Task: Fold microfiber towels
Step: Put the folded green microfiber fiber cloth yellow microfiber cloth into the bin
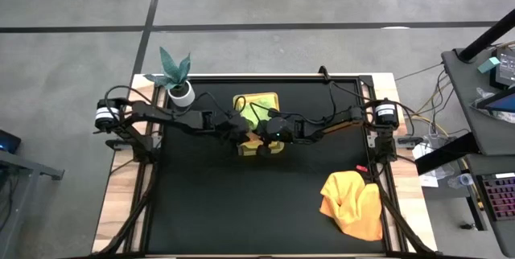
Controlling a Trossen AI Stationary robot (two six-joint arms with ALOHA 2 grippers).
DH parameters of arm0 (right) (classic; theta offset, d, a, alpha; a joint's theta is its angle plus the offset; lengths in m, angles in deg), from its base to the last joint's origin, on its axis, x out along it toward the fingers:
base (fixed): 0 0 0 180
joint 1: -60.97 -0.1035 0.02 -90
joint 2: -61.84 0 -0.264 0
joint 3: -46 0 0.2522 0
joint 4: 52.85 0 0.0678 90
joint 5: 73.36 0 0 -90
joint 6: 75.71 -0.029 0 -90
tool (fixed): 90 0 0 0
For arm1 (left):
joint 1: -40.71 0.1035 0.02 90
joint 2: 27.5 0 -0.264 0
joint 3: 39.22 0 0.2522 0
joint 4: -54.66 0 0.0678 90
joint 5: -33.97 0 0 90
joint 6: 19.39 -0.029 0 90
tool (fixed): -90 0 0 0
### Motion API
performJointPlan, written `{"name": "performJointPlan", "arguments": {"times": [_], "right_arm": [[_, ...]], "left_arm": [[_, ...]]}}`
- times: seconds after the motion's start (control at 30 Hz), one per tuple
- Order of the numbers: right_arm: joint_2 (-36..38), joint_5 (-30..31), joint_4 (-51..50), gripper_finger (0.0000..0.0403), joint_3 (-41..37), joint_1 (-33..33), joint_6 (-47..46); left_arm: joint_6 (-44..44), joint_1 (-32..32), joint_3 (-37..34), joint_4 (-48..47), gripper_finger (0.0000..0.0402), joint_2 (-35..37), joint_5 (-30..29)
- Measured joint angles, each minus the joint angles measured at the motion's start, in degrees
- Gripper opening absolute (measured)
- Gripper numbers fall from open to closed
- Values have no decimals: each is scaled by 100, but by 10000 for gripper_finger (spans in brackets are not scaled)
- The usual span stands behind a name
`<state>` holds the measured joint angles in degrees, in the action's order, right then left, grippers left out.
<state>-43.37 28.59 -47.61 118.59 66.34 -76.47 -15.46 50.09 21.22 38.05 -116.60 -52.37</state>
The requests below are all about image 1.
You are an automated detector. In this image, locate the orange microfiber towel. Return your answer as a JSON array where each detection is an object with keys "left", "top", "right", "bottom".
[
  {"left": 237, "top": 129, "right": 285, "bottom": 157},
  {"left": 319, "top": 170, "right": 384, "bottom": 243}
]

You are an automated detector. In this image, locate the lime green microfiber towel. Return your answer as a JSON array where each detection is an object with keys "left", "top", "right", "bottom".
[{"left": 240, "top": 96, "right": 278, "bottom": 131}]

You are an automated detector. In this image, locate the yellow translucent plastic bin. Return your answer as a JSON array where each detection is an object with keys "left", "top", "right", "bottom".
[{"left": 232, "top": 92, "right": 286, "bottom": 158}]

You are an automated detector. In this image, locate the white plant pot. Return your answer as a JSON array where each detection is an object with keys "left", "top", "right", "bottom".
[{"left": 167, "top": 80, "right": 196, "bottom": 109}]

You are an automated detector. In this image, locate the green artificial plant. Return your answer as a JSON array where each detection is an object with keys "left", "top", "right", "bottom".
[{"left": 142, "top": 46, "right": 192, "bottom": 91}]

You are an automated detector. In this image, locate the white paper sheet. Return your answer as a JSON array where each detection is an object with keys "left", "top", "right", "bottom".
[{"left": 410, "top": 142, "right": 443, "bottom": 189}]

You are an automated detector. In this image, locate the grey computer desk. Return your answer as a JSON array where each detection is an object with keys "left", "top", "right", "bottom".
[{"left": 414, "top": 47, "right": 515, "bottom": 258}]

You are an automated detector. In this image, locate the grey metal-legged desk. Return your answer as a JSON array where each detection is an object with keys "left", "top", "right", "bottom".
[{"left": 0, "top": 150, "right": 65, "bottom": 236}]

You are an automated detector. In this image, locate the small teal box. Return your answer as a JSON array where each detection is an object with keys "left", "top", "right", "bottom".
[{"left": 477, "top": 56, "right": 501, "bottom": 75}]

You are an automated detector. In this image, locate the dark tablet screen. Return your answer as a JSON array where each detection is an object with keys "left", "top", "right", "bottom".
[{"left": 476, "top": 87, "right": 515, "bottom": 114}]

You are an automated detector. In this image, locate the black round pole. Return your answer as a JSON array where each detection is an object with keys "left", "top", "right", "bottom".
[{"left": 458, "top": 9, "right": 515, "bottom": 64}]

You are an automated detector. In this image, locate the black device with blue light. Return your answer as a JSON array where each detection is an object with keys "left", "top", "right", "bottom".
[{"left": 0, "top": 129, "right": 23, "bottom": 154}]

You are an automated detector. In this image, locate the black backlit keyboard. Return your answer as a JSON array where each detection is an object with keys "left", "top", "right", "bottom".
[{"left": 480, "top": 172, "right": 515, "bottom": 223}]

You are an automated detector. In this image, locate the black electronic device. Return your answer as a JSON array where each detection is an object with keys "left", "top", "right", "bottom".
[{"left": 494, "top": 47, "right": 515, "bottom": 90}]

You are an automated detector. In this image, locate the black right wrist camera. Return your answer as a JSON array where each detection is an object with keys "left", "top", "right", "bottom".
[{"left": 257, "top": 142, "right": 274, "bottom": 158}]

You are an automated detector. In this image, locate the black aluminium table frame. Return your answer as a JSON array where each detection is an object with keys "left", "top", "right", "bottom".
[{"left": 92, "top": 74, "right": 438, "bottom": 258}]

